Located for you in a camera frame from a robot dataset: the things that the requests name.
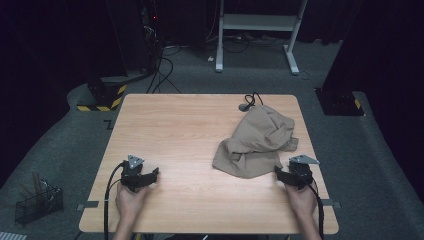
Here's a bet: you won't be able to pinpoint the cables under desk frame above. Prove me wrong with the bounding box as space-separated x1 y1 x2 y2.
205 32 288 55

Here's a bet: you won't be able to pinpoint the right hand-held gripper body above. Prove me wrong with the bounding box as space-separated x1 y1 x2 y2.
288 154 320 190

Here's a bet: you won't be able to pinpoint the beige shorts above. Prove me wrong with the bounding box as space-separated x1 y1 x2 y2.
212 104 299 179

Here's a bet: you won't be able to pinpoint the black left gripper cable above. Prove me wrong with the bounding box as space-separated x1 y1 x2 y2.
103 161 126 240

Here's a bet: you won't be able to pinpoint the white metal desk frame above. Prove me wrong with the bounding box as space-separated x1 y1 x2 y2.
215 0 308 76

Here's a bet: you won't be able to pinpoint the black wire basket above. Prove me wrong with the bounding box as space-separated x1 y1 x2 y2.
14 179 64 225

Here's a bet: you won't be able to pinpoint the black floor cables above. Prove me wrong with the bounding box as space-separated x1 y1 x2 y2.
145 46 183 95

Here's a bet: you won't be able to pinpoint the black equipment rack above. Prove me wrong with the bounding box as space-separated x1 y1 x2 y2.
138 0 165 74

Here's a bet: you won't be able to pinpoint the person's left hand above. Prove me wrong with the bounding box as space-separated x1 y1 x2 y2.
114 181 151 228

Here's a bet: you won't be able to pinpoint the yellow black striped stand base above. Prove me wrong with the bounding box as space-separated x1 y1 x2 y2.
77 83 128 113

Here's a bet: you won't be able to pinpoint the grey tape strip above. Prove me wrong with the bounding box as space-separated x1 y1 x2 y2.
76 200 100 212
319 198 342 210

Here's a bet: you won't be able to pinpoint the thin black cord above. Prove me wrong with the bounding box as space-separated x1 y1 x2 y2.
244 92 264 108

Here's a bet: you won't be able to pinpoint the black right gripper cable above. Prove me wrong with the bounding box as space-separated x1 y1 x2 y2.
306 183 325 240

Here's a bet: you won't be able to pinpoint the black curtain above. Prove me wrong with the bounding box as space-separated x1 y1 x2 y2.
321 0 424 201
0 0 128 187

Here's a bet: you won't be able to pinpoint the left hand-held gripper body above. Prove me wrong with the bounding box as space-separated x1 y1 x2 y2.
120 154 148 193

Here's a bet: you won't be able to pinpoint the person's right hand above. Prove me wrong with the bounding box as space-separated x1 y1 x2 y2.
284 182 318 218

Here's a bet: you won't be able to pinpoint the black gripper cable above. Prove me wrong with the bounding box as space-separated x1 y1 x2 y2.
306 183 325 240
103 161 126 240

